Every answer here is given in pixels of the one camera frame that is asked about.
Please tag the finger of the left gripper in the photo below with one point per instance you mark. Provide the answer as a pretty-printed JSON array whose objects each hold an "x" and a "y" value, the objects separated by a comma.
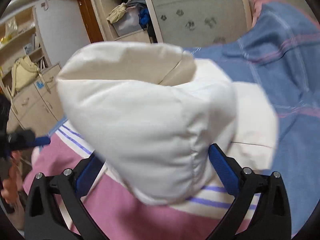
[{"x": 38, "y": 141}]

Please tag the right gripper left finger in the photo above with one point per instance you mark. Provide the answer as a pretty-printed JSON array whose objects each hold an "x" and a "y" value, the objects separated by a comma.
[{"x": 43, "y": 218}]

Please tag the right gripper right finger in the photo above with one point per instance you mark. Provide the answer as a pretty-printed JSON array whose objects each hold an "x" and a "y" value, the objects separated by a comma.
[{"x": 272, "y": 216}]

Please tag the pink and cream hooded jacket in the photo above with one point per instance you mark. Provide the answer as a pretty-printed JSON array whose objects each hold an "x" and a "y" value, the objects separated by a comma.
[{"x": 151, "y": 111}]

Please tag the dark blue clothes pile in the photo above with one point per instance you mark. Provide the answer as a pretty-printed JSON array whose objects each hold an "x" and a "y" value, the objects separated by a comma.
[{"x": 146, "y": 24}]

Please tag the person's hand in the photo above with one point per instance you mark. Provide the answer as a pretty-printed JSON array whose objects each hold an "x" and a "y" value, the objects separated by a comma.
[{"x": 10, "y": 185}]

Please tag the light wood side cabinet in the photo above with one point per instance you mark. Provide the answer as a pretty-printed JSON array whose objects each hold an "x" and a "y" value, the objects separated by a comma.
[{"x": 37, "y": 106}]

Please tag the person's head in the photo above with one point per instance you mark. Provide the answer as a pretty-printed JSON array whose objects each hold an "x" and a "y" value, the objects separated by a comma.
[{"x": 5, "y": 106}]

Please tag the yellow cloth bag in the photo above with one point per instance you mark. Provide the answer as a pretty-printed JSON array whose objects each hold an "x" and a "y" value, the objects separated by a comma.
[{"x": 23, "y": 73}]

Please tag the wooden bookshelf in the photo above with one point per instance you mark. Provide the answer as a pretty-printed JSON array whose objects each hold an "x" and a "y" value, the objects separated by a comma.
[{"x": 20, "y": 36}]

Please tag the brown wooden door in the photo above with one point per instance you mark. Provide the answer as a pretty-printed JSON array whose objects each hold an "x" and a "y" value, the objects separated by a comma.
[{"x": 90, "y": 21}]

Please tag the beige crumpled garment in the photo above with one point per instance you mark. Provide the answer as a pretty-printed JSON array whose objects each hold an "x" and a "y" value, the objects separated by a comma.
[{"x": 117, "y": 13}]

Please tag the translucent plastic storage box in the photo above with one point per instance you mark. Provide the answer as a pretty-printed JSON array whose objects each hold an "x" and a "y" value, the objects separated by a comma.
[{"x": 129, "y": 23}]

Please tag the blue plaid duvet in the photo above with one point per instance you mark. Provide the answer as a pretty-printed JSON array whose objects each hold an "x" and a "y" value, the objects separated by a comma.
[{"x": 281, "y": 54}]

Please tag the wardrobe with frosted sliding doors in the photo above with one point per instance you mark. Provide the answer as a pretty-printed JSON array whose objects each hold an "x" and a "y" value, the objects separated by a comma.
[{"x": 186, "y": 23}]

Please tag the pink quilt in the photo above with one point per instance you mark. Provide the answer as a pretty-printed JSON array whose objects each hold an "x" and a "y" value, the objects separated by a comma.
[{"x": 257, "y": 8}]

